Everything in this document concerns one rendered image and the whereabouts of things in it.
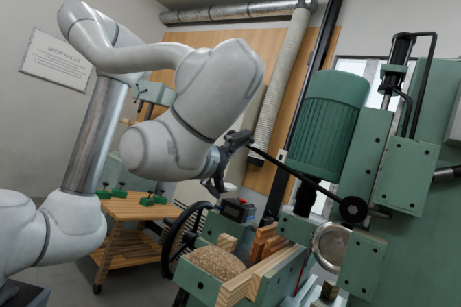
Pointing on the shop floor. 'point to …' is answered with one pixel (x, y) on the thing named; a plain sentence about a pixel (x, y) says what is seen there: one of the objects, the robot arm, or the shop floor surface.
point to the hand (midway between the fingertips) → (243, 166)
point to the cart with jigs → (129, 199)
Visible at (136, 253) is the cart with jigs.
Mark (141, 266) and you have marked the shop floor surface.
